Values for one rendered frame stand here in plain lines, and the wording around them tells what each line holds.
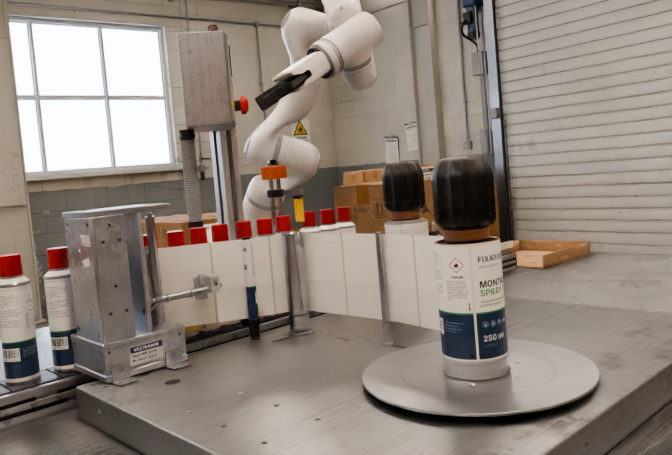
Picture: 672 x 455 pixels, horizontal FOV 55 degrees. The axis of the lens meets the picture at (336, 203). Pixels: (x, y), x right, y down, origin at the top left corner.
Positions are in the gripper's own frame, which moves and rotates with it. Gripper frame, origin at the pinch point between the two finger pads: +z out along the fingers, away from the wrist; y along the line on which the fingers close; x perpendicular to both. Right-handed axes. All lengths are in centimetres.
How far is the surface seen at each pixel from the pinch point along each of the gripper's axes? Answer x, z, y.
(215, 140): 2.7, 9.3, -16.3
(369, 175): 135, -185, -338
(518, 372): 41, 18, 64
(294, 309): 31.5, 26.2, 20.4
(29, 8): -138, -76, -545
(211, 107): -5.0, 11.1, -0.1
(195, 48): -16.3, 6.8, -0.8
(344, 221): 34.2, -2.6, -6.1
